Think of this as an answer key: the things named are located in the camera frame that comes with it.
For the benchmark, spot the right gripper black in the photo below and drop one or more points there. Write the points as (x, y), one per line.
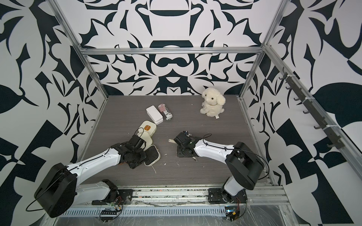
(178, 153)

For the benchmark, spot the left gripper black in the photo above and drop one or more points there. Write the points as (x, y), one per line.
(135, 164)

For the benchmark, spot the cream nail clipper case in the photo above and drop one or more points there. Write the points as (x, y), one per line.
(149, 127)

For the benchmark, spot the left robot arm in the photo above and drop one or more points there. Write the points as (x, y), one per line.
(63, 186)

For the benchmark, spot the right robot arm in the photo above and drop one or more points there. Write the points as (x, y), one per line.
(245, 166)

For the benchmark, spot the flag pattern can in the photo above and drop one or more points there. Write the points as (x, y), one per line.
(165, 111)

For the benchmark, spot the white rectangular box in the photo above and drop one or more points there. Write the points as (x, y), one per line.
(155, 115)

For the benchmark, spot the white plush dog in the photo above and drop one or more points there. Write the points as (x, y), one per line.
(213, 103)

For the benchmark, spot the left electronics board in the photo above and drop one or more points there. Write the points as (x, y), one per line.
(108, 215)

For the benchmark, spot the electronics board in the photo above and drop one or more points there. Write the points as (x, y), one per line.
(232, 213)
(108, 215)

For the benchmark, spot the right electronics board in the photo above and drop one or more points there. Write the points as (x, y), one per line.
(232, 213)

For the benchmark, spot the aluminium front rail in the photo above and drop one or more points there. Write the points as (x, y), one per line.
(160, 196)

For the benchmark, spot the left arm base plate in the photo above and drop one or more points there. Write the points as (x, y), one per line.
(114, 197)

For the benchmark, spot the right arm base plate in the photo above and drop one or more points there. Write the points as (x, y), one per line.
(220, 196)

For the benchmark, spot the wall hook rack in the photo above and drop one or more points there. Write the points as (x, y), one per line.
(314, 109)

